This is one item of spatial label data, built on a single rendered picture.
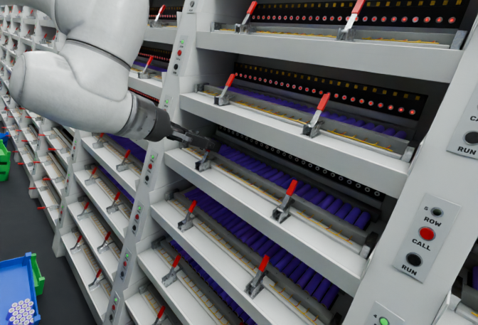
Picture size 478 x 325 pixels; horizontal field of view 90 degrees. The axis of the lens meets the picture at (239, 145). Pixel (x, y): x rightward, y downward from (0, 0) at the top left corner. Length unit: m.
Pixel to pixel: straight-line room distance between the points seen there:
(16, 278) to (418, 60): 1.59
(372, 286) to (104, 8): 0.60
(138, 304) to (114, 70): 0.83
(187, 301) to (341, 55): 0.74
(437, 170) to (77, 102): 0.53
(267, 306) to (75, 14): 0.64
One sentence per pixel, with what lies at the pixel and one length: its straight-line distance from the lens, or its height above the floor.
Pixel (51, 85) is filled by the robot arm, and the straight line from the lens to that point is 0.43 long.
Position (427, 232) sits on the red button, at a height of 1.01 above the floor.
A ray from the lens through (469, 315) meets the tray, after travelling 0.54.
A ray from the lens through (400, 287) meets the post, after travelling 0.48.
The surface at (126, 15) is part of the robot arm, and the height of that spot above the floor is 1.18.
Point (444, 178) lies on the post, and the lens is 0.45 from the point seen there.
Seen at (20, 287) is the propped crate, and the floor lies 0.07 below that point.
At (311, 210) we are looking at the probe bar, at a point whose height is 0.93.
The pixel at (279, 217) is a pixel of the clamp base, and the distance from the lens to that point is 0.53.
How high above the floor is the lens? 1.10
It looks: 9 degrees down
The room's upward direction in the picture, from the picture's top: 18 degrees clockwise
